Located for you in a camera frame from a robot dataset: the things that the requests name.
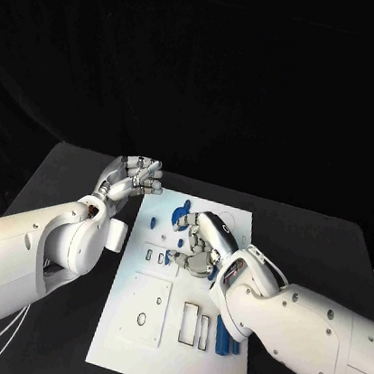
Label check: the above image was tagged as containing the white task board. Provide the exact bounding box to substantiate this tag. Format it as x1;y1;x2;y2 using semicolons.
82;180;282;374

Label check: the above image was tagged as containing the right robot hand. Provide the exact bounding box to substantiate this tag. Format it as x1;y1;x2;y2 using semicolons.
163;205;247;284

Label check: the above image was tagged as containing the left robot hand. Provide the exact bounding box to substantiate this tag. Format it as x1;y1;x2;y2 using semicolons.
90;149;168;220

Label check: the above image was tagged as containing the blue plug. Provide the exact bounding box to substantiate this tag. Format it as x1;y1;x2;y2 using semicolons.
163;248;181;268

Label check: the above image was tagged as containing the blue gear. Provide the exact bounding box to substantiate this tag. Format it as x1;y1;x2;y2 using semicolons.
169;204;199;235

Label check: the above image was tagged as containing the long blue block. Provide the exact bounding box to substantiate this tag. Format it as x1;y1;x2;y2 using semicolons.
211;313;236;359

